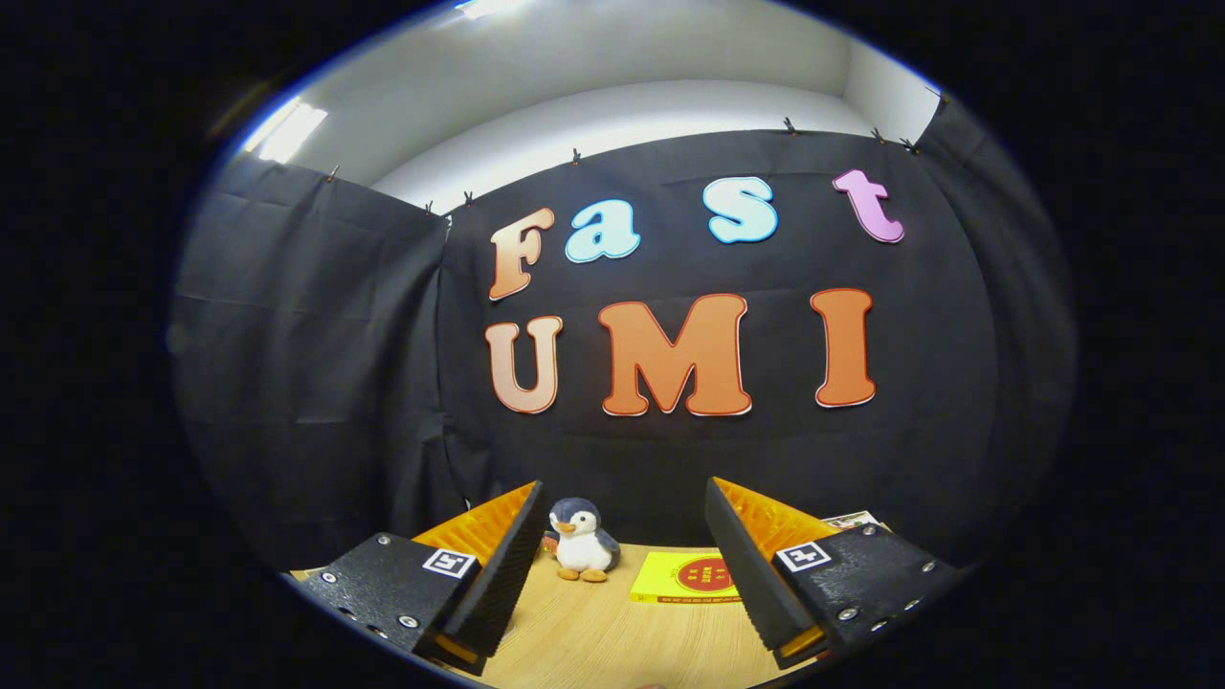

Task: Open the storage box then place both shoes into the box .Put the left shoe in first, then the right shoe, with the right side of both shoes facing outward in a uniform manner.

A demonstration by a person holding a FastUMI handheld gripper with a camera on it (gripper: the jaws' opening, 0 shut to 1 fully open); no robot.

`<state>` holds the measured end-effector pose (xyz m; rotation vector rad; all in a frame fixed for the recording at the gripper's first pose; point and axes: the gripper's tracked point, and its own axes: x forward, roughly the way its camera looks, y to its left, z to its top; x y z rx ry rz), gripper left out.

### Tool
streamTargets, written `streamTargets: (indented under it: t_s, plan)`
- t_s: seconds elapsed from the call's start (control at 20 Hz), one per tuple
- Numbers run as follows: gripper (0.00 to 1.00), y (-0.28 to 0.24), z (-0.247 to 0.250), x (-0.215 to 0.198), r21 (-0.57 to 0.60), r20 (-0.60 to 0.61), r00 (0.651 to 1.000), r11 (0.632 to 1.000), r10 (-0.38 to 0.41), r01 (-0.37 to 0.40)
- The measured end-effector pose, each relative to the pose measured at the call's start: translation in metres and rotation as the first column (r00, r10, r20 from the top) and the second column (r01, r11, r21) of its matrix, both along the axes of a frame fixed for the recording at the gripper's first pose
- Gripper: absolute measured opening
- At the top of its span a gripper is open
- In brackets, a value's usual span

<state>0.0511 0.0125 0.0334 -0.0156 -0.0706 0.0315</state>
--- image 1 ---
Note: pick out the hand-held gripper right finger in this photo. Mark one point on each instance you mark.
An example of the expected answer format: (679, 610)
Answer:
(742, 565)

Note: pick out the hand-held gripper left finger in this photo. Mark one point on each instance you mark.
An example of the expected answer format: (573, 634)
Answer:
(502, 584)

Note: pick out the yellow book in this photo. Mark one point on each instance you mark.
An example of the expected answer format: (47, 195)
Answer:
(670, 574)

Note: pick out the plush penguin toy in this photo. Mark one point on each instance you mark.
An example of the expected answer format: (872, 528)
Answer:
(582, 550)

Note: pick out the white illustrated book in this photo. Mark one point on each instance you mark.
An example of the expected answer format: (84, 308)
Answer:
(852, 522)

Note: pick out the ceiling light panel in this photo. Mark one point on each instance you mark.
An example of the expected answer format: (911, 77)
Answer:
(292, 132)
(488, 8)

